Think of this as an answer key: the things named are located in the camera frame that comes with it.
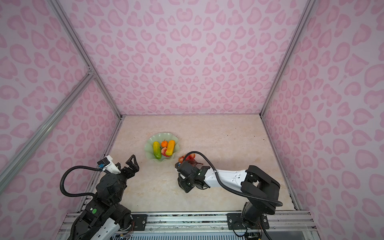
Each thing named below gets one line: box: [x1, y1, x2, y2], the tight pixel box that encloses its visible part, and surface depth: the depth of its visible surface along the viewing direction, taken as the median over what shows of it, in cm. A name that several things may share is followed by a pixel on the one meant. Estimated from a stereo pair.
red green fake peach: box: [161, 147, 170, 158], surface depth 97 cm
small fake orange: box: [161, 139, 168, 148], surface depth 101 cm
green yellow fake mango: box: [153, 141, 162, 159], surface depth 97 cm
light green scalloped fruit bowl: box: [144, 132, 180, 163], surface depth 102 cm
